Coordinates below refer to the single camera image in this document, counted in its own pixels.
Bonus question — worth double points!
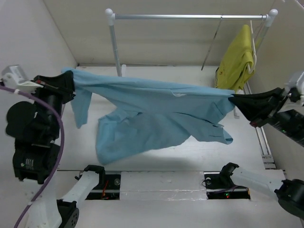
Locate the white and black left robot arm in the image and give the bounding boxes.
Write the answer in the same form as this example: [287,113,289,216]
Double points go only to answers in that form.
[0,66,106,228]

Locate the light blue trousers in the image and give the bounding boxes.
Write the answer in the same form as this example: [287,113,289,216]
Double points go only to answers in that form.
[71,69,234,164]

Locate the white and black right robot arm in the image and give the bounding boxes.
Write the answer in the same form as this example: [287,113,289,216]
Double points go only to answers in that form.
[219,87,304,219]

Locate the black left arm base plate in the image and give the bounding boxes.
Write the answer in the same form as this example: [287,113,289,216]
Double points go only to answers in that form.
[86,173,121,200]

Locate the silver metal hanger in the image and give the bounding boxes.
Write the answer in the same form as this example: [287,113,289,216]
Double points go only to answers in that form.
[201,16,223,71]

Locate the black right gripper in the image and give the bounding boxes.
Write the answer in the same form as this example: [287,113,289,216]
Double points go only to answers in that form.
[230,83,304,144]

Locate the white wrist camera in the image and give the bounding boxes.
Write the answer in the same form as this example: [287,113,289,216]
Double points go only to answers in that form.
[285,71,304,106]
[1,65,43,93]

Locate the silver and white clothes rack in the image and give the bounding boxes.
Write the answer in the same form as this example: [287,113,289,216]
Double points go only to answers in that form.
[104,8,279,119]

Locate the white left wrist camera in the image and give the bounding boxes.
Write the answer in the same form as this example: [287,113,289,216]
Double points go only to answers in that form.
[1,65,43,93]

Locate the yellow-green garment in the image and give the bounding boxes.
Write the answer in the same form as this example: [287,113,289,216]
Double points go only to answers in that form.
[215,25,255,92]

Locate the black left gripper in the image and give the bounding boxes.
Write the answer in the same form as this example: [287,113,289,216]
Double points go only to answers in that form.
[27,68,76,135]

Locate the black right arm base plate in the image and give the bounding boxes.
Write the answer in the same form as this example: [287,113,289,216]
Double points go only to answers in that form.
[201,172,251,200]

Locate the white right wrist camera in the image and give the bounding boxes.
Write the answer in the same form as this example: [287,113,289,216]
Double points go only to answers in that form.
[285,71,304,106]

